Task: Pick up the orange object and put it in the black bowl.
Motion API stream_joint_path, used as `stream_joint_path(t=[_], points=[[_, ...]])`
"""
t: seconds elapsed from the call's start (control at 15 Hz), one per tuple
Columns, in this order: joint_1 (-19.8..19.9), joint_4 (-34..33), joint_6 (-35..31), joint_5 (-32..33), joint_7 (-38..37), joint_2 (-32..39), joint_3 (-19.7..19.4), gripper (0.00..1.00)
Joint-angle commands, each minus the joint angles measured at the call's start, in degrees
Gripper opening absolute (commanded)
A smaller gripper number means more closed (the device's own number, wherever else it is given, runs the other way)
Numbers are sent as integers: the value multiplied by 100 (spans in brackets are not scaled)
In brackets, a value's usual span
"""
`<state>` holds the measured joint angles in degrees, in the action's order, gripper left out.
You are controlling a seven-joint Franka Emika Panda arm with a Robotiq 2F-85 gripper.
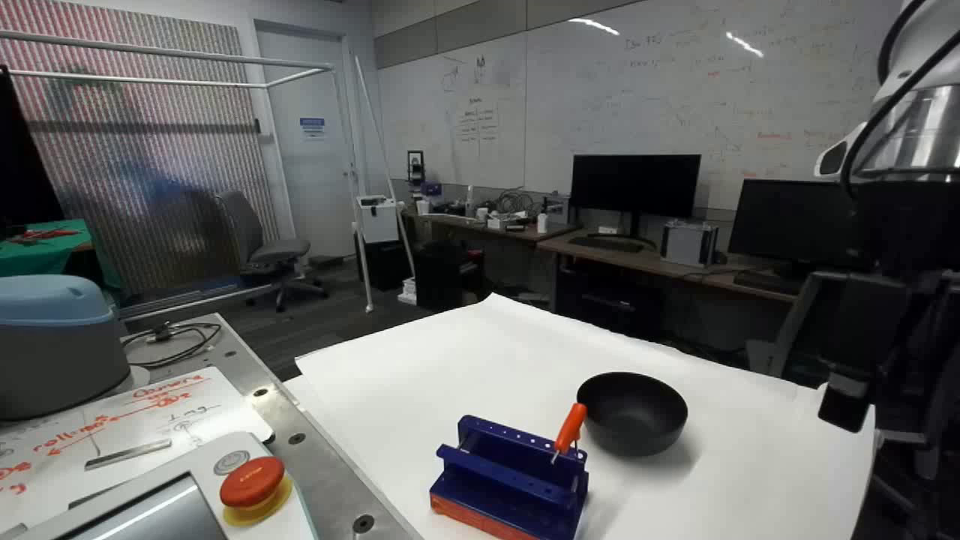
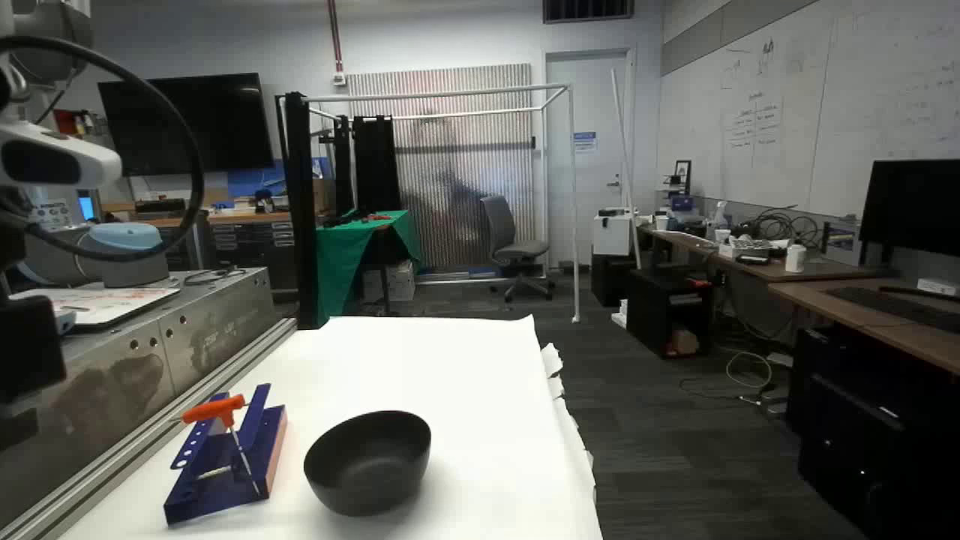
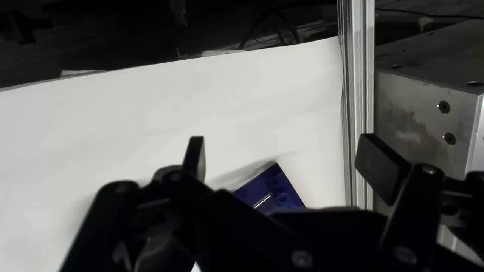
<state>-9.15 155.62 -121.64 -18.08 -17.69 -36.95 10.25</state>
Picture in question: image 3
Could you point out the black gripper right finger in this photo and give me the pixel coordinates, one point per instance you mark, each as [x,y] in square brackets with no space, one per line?
[411,217]

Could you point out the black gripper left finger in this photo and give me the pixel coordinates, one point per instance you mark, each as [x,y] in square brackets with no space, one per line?
[152,221]

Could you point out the aluminium extrusion rail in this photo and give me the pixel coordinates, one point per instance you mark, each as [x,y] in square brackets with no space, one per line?
[359,100]

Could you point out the blue plastic tool rack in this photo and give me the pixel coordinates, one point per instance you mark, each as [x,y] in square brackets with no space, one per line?
[273,191]

